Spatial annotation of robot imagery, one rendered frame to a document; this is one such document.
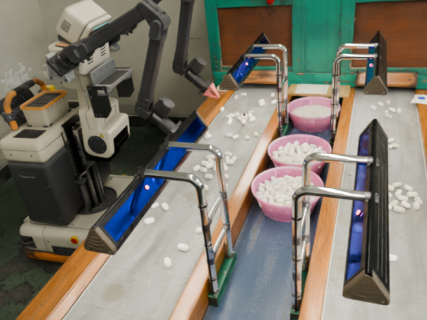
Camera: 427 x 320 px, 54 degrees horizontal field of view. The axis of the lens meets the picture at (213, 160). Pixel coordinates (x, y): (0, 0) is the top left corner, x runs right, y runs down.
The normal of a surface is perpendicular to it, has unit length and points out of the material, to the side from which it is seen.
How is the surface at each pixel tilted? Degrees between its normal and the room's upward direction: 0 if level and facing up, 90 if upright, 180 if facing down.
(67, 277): 0
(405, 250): 0
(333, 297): 0
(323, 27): 90
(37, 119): 92
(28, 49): 91
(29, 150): 90
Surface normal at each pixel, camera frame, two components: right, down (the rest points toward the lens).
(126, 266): -0.10, -0.86
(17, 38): 0.96, 0.05
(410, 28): -0.33, 0.51
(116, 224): 0.74, -0.39
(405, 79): -0.34, 0.11
